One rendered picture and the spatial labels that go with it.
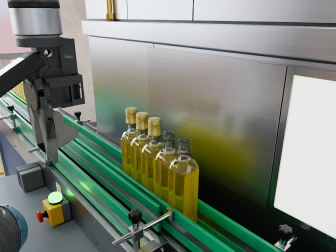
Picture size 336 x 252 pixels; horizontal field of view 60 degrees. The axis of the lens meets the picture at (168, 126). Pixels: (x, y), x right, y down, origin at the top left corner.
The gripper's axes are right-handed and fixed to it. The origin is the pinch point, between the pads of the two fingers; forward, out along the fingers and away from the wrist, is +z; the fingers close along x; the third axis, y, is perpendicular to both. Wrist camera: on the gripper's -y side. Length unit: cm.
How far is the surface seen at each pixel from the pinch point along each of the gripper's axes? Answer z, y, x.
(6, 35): -3, 60, 315
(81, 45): 11, 137, 297
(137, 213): 17.1, 15.2, -6.4
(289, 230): 17.1, 35.8, -30.3
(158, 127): 3.8, 29.4, 4.5
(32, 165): 35, 11, 66
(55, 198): 33.4, 9.8, 35.2
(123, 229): 27.4, 16.1, 2.0
